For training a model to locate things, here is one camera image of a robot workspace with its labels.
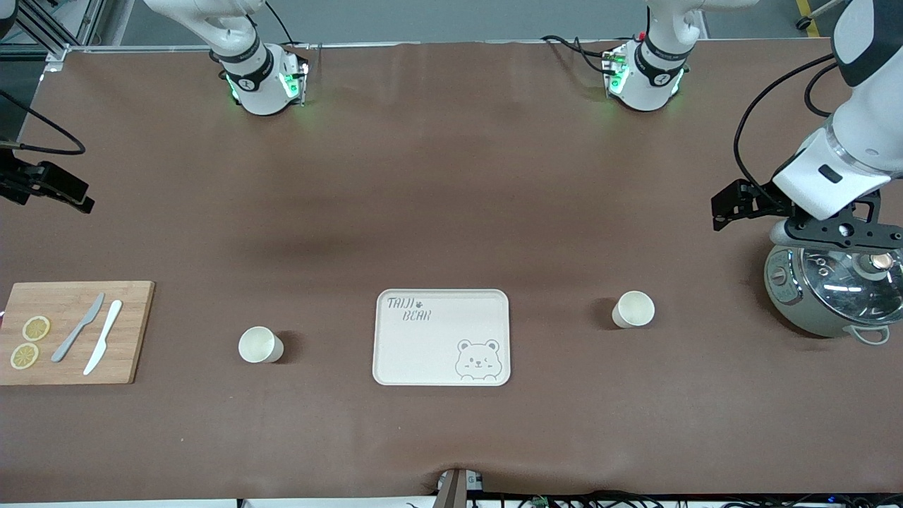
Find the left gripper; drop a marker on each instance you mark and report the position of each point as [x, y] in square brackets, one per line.
[760, 201]

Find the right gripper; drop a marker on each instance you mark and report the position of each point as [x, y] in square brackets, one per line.
[28, 179]

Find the white plastic cup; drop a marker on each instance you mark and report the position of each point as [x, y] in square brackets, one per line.
[633, 310]
[259, 346]

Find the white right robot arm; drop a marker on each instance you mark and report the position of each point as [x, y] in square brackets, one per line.
[261, 85]

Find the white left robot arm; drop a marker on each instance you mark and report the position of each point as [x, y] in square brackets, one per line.
[649, 85]

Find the beige bear print tray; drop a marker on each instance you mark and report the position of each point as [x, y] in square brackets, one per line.
[423, 353]

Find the sage green cooking pot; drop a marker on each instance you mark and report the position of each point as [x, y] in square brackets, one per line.
[797, 314]

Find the glass pot lid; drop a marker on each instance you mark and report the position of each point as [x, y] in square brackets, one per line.
[839, 289]

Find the lemon slice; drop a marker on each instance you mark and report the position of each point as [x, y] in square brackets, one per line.
[25, 356]
[36, 328]

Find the grey plastic knife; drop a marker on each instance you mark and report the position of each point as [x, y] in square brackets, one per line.
[74, 333]

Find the white plastic knife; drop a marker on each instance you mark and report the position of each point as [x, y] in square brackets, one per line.
[104, 337]

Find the bamboo cutting board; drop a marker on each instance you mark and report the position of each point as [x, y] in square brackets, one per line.
[134, 331]

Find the black caster wheel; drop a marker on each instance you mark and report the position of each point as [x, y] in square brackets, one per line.
[803, 22]

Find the brown table mat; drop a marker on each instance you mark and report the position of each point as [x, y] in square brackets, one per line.
[423, 212]

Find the black left camera mount plate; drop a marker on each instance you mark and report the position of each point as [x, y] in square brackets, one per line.
[843, 229]

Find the aluminium frame profile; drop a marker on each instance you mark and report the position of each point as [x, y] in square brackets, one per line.
[42, 28]

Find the grey camera stand post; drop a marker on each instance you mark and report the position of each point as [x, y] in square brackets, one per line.
[451, 490]

